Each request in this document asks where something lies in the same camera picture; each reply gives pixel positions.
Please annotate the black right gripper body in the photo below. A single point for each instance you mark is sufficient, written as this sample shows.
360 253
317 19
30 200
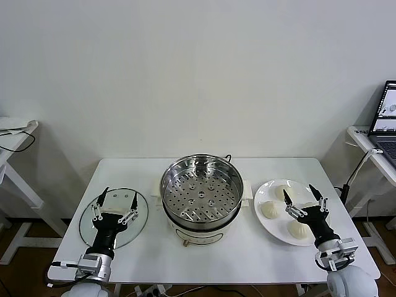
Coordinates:
318 222

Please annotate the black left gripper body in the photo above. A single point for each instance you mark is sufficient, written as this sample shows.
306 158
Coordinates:
106 227

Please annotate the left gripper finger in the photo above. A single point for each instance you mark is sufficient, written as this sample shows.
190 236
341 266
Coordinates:
133 205
98 208

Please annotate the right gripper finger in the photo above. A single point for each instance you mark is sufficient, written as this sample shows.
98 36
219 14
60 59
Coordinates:
288 201
317 194

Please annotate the white steamed baozi bun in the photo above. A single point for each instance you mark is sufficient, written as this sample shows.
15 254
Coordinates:
272 209
307 204
281 192
298 230

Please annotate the round glass pot lid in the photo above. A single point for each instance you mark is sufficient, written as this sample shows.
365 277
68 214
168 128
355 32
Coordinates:
136 229

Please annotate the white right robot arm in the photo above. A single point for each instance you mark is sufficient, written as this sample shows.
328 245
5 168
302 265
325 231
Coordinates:
349 281

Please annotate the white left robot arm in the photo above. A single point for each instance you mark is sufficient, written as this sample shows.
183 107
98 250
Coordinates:
92 272

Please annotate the stainless steel steamer basket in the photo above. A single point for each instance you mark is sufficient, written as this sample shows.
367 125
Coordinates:
201 185

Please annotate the white round plate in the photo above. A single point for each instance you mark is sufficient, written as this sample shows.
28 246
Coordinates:
269 226

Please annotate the white side table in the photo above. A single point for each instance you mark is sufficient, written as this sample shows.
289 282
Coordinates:
380 173
12 173

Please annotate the white electric cooking pot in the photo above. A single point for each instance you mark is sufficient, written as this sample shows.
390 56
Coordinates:
198 233

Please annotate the white power strip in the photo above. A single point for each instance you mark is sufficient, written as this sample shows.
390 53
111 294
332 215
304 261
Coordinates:
151 290

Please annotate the grey open laptop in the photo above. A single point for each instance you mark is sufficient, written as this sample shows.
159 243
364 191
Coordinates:
386 142

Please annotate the white cloth bundle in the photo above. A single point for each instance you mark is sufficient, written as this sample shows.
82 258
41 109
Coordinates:
31 125

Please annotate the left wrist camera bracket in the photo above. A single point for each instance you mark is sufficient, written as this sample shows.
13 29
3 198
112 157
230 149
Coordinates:
91 258

